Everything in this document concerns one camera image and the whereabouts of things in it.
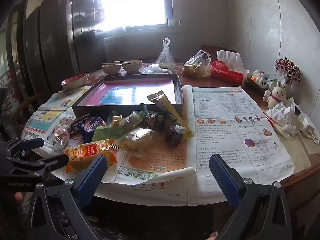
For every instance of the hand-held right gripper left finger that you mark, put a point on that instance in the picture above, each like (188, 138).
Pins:
(92, 177)

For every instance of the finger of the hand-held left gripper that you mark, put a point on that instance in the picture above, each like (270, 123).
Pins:
(32, 143)
(50, 162)

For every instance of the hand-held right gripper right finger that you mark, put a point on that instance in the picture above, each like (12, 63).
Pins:
(225, 180)

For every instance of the orange snack packet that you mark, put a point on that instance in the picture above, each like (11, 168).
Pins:
(87, 153)

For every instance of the clear red candy packet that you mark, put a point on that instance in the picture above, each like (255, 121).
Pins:
(60, 135)

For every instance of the dark chocolate bar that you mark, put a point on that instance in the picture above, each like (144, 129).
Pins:
(77, 126)

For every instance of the blue cookie packet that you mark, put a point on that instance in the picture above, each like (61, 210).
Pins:
(95, 125)

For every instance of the dark shallow cardboard box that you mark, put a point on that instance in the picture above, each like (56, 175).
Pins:
(80, 111)

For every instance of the large clear yellow pastry packet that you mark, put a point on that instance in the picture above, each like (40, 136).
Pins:
(136, 138)

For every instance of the round pastry green label packet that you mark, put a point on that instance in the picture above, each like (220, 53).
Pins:
(126, 120)

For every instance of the dark jelly cup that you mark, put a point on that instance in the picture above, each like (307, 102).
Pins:
(173, 135)

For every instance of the green black snack packet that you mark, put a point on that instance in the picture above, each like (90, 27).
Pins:
(153, 119)

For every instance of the long yellow snack packet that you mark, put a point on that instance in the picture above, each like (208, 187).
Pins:
(167, 107)

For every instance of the person's left hand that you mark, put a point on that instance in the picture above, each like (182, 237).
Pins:
(18, 197)

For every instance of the person's right hand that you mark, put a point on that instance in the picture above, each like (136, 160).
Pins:
(214, 236)

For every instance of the colourful newspaper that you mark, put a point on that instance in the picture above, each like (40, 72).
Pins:
(50, 115)

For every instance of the curved back wooden chair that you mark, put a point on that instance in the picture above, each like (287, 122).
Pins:
(27, 105)

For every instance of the white text newspaper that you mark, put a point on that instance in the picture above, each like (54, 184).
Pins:
(237, 135)

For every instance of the orange newspaper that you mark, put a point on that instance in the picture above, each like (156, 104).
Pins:
(160, 161)

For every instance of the red patterned bowl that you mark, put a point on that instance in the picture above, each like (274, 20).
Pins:
(75, 82)

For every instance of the crumpled white tissue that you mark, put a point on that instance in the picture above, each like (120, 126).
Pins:
(282, 112)

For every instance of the pink book blue label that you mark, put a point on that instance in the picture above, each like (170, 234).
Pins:
(130, 92)

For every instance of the small white jar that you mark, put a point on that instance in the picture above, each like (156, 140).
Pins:
(267, 95)

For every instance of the white rabbit figurine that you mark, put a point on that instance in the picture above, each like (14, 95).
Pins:
(276, 96)

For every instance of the dark refrigerator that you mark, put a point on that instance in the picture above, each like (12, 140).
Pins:
(57, 42)

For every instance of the white bottle orange cap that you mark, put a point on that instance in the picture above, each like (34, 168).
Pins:
(258, 80)

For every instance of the white pill bottle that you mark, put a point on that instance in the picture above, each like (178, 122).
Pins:
(272, 85)

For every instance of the red tissue pack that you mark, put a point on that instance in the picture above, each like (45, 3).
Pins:
(225, 73)

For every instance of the white ceramic bowl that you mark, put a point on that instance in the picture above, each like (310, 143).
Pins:
(111, 69)

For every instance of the clear bag of yellow pastries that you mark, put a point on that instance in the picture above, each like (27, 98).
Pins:
(197, 68)

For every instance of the wooden chopstick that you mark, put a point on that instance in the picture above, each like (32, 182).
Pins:
(116, 63)
(120, 61)

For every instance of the white bowl with food leftovers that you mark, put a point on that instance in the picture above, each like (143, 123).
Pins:
(131, 66)

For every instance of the crumpled clear plastic bag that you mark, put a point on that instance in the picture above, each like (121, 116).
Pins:
(153, 69)

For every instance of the dark red flower decoration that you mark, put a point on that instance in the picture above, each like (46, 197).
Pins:
(287, 68)

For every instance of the tall tied clear plastic bag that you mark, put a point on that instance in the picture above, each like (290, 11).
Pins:
(165, 57)

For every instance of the window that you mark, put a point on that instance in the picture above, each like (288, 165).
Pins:
(135, 2)

